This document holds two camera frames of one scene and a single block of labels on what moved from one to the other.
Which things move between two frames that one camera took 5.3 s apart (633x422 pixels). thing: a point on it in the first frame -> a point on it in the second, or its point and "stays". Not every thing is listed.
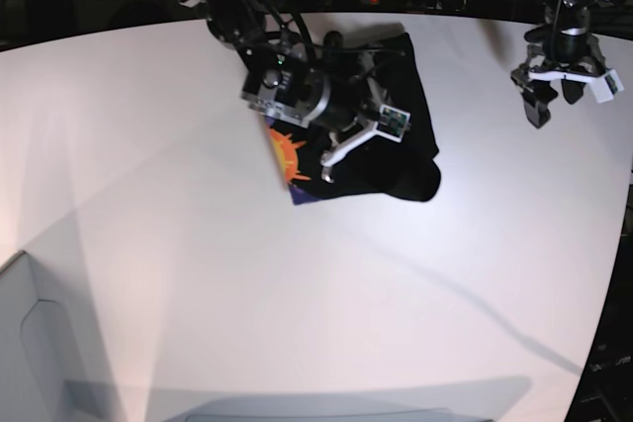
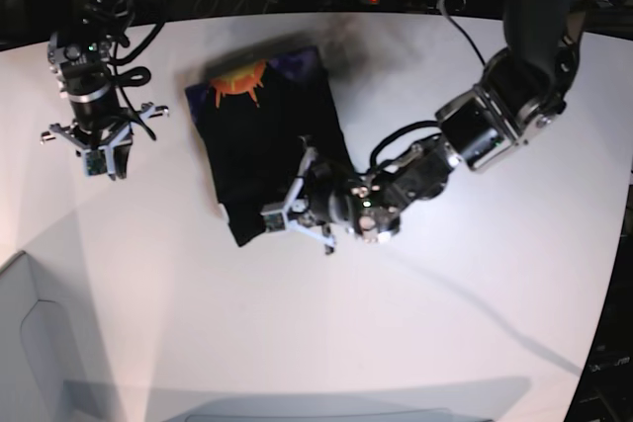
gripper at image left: (350, 100) -> (104, 148)
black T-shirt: (376, 166) -> (253, 115)
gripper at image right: (565, 55) -> (307, 208)
